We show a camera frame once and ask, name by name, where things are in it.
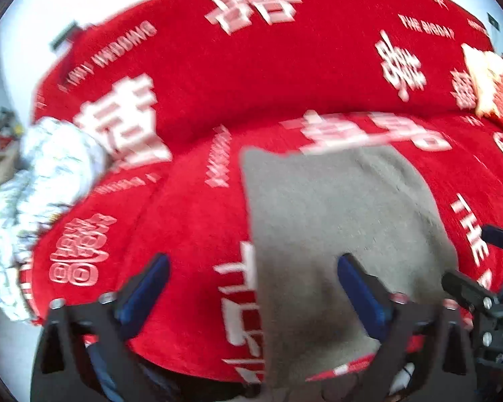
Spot red printed bed cover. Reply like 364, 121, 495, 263
22, 0, 503, 384

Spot light floral crumpled cloth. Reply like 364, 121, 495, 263
0, 117, 111, 321

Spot grey knitted garment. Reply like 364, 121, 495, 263
240, 146, 458, 387

